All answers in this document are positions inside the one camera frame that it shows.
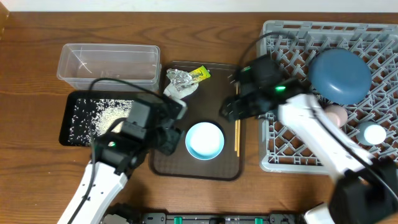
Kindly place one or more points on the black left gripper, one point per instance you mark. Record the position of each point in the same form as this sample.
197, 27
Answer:
176, 135

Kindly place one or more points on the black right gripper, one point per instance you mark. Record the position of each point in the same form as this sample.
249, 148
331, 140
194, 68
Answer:
234, 109

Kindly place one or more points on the small light blue bowl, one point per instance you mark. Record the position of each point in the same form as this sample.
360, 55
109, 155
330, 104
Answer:
204, 141

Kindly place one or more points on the white rice grains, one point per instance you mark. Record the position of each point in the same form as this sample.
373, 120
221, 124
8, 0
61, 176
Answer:
94, 118

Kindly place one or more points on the large blue bowl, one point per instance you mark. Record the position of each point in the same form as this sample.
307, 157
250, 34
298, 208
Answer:
340, 76

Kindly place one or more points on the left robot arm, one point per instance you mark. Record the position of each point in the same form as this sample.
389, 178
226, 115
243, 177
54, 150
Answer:
123, 148

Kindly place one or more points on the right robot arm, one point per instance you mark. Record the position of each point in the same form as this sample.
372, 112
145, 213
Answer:
365, 187

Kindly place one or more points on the black waste tray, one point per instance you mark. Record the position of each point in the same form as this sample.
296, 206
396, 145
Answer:
72, 98

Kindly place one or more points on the grey dishwasher rack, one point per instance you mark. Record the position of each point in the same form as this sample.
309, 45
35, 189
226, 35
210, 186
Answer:
279, 149

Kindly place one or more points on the wooden chopstick right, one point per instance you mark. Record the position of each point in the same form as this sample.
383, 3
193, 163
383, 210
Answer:
237, 138

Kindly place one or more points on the yellow snack wrapper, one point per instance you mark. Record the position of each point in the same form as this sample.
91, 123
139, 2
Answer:
199, 74

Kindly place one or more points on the crumpled aluminium foil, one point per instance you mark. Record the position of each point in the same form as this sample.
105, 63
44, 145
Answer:
179, 79

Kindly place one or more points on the pink cup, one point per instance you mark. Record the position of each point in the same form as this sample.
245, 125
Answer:
337, 115

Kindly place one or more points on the clear plastic bin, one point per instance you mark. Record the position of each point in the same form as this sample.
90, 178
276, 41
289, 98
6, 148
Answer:
80, 64

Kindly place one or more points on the light blue cup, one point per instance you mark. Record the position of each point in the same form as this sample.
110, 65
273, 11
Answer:
370, 133

